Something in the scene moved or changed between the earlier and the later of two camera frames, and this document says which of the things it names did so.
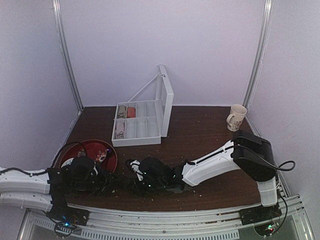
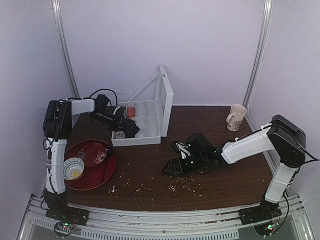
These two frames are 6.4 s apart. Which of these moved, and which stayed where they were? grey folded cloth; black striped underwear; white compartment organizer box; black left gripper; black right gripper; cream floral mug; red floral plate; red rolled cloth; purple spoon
Moved: black striped underwear; black right gripper; black left gripper
Stayed: purple spoon; red floral plate; red rolled cloth; grey folded cloth; white compartment organizer box; cream floral mug
